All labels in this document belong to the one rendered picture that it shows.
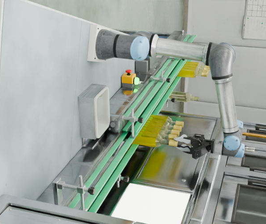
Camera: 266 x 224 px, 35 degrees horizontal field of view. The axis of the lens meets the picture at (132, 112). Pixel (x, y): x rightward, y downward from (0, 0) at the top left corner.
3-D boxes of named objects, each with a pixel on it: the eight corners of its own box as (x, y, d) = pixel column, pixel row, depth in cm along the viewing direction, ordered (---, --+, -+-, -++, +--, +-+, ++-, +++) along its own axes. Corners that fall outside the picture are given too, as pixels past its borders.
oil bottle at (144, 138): (122, 142, 234) (160, 148, 228) (122, 134, 231) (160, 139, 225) (126, 138, 239) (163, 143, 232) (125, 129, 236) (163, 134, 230)
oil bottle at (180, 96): (162, 99, 313) (197, 104, 306) (162, 93, 310) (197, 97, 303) (164, 96, 318) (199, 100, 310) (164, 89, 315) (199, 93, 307)
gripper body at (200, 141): (192, 145, 232) (215, 148, 229) (189, 153, 225) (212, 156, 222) (193, 133, 229) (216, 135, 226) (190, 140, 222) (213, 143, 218)
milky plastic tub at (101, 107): (81, 138, 209) (97, 140, 207) (78, 96, 200) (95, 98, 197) (94, 122, 224) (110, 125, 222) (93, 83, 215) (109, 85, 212)
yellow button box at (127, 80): (121, 86, 259) (132, 88, 257) (120, 75, 256) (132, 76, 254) (124, 82, 265) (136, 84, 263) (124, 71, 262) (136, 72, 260)
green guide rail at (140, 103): (121, 118, 225) (136, 121, 223) (121, 117, 225) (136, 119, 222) (187, 35, 375) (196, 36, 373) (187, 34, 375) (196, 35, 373)
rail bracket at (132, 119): (119, 137, 225) (141, 140, 221) (118, 108, 218) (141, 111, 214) (121, 134, 227) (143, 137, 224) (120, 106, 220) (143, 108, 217)
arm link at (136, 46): (116, 35, 201) (143, 38, 197) (125, 32, 213) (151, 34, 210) (115, 60, 205) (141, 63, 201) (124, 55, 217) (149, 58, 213)
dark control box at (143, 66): (134, 72, 283) (146, 73, 280) (134, 60, 279) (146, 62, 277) (138, 68, 290) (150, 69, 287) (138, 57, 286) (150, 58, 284)
